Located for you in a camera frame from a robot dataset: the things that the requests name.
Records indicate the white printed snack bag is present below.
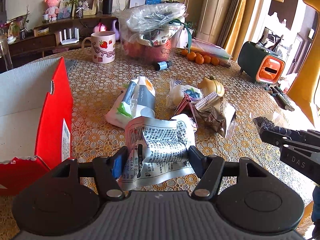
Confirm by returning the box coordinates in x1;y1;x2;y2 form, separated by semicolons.
118;114;196;191

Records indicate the white blue tissue pack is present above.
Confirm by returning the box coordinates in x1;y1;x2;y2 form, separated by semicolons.
105;76;156;129

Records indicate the blueberry bread packet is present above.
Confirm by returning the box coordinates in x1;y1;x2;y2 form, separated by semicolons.
166;79;203;108

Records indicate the grey remote control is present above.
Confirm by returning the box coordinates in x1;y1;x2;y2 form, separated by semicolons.
270;86;295;112

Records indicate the yellow giraffe chair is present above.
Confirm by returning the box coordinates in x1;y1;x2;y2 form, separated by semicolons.
286;0;320;126

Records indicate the orange mandarin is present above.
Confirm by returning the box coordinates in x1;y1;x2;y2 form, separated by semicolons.
203;55;211;64
211;56;220;66
181;49;188;56
187;51;197;61
195;54;204;64

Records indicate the red cardboard box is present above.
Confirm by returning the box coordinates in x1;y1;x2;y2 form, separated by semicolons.
0;57;73;196

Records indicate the grey folded cloth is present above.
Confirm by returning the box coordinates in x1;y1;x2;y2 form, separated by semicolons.
65;59;78;74

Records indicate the small blue label bottle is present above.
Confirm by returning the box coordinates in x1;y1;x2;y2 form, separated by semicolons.
153;61;172;71

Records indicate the pink strawberry mug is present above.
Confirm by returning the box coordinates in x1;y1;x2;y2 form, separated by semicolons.
81;31;116;64

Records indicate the white router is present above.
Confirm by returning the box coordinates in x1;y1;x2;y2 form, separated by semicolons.
59;28;80;46

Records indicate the clear plastic bag bin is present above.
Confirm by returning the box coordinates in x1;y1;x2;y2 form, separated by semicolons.
114;3;187;65

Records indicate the pink round bag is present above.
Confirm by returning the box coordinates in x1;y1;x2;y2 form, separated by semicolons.
93;22;107;33

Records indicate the purple vase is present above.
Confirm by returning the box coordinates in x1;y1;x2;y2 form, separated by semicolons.
111;20;120;41

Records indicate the wooden tv cabinet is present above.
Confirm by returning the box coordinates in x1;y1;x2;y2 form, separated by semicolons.
9;14;117;57

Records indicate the black speaker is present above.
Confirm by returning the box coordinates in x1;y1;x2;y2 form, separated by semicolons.
102;0;113;15

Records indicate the framed photo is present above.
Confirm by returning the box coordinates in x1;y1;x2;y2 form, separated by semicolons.
82;0;98;16

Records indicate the pink pig plush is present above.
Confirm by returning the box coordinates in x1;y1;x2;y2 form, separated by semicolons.
44;0;60;21

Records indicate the potted grass plant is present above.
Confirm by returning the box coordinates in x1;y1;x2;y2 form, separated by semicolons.
65;0;87;18

